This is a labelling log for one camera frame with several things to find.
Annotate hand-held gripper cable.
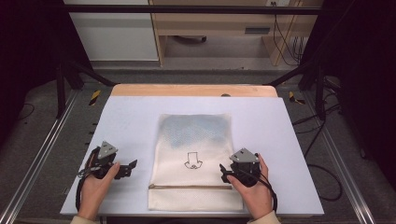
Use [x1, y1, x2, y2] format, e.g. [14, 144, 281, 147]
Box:
[75, 166, 101, 213]
[246, 169, 278, 214]

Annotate black metal frame stand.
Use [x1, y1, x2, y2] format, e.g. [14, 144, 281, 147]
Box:
[266, 58, 329, 121]
[55, 58, 119, 119]

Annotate thin black floor cable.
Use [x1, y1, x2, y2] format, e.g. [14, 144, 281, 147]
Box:
[17, 102, 35, 121]

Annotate left hand-held gripper cable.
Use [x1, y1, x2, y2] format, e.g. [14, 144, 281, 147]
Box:
[75, 166, 101, 213]

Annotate cream mesh zipper bag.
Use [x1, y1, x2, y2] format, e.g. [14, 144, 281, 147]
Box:
[148, 113, 245, 213]

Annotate hanging black cables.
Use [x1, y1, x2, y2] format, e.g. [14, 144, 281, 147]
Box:
[271, 1, 305, 67]

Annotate white cabinet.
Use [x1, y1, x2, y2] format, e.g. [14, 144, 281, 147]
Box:
[63, 0, 160, 63]

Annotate black horizontal frame bar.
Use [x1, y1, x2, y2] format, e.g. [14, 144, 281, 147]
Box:
[62, 4, 323, 16]

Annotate white foam mat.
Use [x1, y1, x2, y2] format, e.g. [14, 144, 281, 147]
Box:
[60, 95, 325, 217]

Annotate yellow black tape strip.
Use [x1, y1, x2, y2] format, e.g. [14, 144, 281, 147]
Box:
[88, 89, 103, 107]
[287, 91, 307, 106]

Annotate aluminium rail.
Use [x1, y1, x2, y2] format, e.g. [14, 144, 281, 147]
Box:
[0, 89, 79, 224]
[302, 91, 377, 224]

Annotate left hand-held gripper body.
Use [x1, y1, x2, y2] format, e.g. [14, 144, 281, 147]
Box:
[88, 140, 121, 180]

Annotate person's left hand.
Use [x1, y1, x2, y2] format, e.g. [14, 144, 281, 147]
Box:
[77, 152, 121, 220]

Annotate right hand-held gripper cable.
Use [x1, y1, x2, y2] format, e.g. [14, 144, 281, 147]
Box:
[246, 169, 278, 214]

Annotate person's right hand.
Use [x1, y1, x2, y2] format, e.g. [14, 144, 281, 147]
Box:
[226, 153, 275, 220]

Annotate dark curtain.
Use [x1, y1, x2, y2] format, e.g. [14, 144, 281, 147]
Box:
[0, 0, 92, 148]
[301, 0, 396, 189]

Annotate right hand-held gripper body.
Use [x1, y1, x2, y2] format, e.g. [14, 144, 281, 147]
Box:
[229, 147, 262, 189]

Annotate wooden desk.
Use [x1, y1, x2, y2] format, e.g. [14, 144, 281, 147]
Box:
[148, 0, 325, 67]

